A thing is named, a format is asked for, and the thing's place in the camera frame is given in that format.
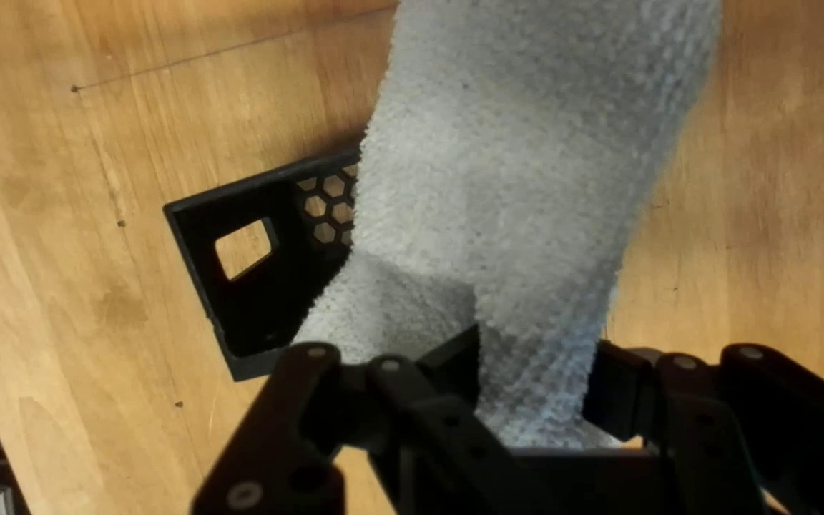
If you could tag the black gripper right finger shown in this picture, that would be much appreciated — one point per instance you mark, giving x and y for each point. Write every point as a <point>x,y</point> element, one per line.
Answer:
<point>765,431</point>

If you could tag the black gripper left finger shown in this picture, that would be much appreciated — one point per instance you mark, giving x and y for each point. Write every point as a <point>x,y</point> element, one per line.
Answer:
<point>400,438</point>

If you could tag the black perforated box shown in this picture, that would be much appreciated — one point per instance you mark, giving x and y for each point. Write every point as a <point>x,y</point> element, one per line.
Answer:
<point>270,304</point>

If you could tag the white terry towel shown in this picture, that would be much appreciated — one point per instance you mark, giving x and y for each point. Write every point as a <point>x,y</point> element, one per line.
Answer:
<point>528,173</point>

